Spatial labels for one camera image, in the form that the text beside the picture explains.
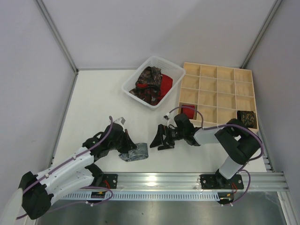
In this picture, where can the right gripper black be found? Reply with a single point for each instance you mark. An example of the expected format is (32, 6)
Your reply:
(166, 136)

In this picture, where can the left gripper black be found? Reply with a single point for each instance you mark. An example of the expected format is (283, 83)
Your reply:
(126, 141)

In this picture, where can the blue-grey floral tie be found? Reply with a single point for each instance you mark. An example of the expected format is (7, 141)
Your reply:
(140, 153)

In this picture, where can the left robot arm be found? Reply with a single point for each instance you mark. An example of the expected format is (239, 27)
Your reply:
(42, 190)

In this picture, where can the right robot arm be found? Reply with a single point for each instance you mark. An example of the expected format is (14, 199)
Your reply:
(239, 142)

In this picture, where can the rolled red tie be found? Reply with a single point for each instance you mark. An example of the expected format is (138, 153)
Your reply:
(189, 111)

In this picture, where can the white plastic basket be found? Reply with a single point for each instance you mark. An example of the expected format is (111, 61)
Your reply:
(168, 68)

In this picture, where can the red tie in basket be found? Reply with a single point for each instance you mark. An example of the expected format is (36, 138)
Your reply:
(165, 86)

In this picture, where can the dark floral tie in basket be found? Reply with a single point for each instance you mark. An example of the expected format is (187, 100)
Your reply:
(150, 75)

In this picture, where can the wooden compartment tray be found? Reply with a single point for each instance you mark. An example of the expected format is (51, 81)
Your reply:
(217, 92)

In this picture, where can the rolled dark patterned tie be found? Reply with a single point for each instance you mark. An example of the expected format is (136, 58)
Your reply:
(248, 118)

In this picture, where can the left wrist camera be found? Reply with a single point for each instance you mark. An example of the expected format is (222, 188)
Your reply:
(121, 121)

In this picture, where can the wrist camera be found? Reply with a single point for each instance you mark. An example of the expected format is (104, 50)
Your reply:
(121, 121)
(167, 118)

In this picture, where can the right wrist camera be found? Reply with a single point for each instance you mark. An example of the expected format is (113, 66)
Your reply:
(167, 118)

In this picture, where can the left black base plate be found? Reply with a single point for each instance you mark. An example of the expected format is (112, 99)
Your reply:
(103, 181)

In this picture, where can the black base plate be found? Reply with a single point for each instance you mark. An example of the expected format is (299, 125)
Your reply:
(103, 181)
(218, 181)

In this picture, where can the white slotted cable duct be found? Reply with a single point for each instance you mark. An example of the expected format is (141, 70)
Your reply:
(142, 196)

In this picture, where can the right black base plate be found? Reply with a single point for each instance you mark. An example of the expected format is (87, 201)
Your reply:
(218, 181)

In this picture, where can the aluminium mounting rail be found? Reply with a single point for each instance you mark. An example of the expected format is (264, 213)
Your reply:
(184, 181)

